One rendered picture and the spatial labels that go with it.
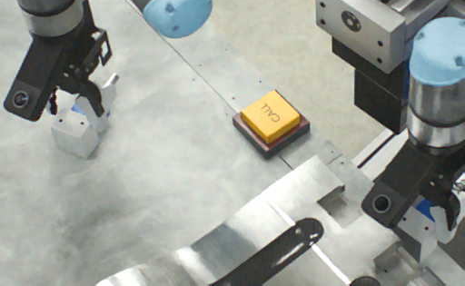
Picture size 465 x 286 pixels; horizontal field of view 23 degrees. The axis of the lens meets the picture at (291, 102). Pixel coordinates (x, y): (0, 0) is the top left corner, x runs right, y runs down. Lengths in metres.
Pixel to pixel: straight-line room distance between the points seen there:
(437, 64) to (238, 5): 1.70
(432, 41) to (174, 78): 0.59
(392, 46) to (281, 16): 1.33
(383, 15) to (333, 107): 1.16
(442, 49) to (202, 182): 0.51
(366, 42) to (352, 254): 0.30
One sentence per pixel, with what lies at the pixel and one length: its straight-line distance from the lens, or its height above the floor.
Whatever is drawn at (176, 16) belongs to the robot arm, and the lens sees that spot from 1.31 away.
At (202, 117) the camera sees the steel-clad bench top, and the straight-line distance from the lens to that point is 1.66.
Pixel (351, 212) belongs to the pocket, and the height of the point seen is 0.86.
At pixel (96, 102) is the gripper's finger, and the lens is 1.54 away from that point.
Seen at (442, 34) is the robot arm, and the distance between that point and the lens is 1.22.
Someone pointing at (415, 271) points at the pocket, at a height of 0.86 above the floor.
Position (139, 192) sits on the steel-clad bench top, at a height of 0.80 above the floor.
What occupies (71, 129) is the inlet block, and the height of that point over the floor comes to 0.85.
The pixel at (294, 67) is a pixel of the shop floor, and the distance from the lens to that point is 2.73.
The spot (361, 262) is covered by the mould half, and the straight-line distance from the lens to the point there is 1.42.
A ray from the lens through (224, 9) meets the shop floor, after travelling 2.86.
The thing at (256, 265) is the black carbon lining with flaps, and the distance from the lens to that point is 1.43.
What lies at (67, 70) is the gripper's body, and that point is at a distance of 1.51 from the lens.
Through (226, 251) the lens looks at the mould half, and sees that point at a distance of 1.44.
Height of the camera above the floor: 2.13
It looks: 53 degrees down
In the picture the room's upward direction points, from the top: 3 degrees counter-clockwise
